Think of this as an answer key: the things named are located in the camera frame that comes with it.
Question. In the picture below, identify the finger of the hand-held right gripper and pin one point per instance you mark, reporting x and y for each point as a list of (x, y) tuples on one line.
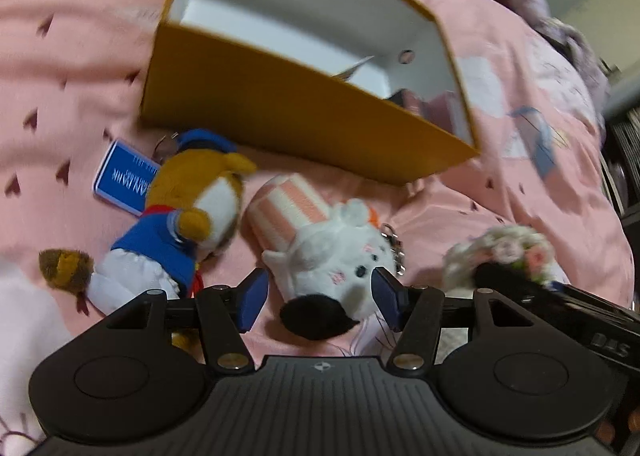
[(505, 278)]

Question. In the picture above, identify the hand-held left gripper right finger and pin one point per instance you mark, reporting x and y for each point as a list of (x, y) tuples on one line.
[(387, 298)]

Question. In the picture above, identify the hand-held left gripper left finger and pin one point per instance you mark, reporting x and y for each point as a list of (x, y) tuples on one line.
[(252, 298)]

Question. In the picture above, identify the crochet flower bouquet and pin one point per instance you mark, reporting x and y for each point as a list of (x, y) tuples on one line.
[(500, 248)]

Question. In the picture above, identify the orange cardboard box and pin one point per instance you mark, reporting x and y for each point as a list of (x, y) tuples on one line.
[(300, 121)]

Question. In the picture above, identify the brown dog plush blue outfit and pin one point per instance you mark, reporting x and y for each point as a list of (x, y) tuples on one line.
[(200, 216)]

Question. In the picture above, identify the dark shelf unit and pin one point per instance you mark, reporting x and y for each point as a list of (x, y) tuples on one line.
[(622, 161)]

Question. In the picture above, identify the blue paper tag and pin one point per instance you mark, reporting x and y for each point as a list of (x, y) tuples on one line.
[(122, 176)]

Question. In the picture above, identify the lavender puffer jacket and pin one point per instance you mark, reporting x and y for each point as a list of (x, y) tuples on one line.
[(565, 31)]

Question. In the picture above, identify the pink printed duvet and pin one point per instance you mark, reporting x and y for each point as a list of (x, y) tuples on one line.
[(75, 61)]

